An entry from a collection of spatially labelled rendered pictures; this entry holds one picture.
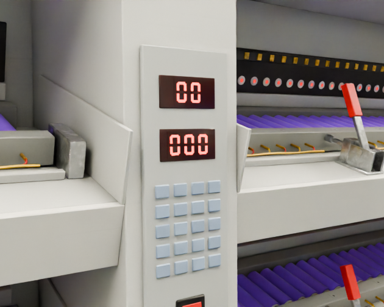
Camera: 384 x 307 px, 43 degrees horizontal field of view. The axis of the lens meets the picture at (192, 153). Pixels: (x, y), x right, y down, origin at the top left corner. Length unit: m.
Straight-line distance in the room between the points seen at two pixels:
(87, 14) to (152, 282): 0.20
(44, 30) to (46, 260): 0.23
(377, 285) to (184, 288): 0.34
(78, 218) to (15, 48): 0.24
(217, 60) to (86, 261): 0.17
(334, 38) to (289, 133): 0.30
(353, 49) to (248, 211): 0.46
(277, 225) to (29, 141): 0.21
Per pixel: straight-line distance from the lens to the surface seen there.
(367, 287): 0.64
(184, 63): 0.34
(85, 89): 0.38
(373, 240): 0.78
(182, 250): 0.34
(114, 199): 0.33
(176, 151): 0.33
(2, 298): 0.50
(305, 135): 0.52
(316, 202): 0.44
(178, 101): 0.33
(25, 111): 0.50
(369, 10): 0.76
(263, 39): 0.67
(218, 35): 0.36
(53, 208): 0.31
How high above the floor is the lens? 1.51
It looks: 3 degrees down
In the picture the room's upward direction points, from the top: 1 degrees counter-clockwise
